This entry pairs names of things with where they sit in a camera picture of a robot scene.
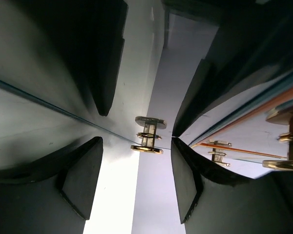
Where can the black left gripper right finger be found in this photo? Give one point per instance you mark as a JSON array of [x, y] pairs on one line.
[[215, 200]]

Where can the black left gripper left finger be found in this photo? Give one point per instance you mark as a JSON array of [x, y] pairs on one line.
[[53, 194]]

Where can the teal drawer organizer box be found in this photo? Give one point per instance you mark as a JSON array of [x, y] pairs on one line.
[[240, 99]]

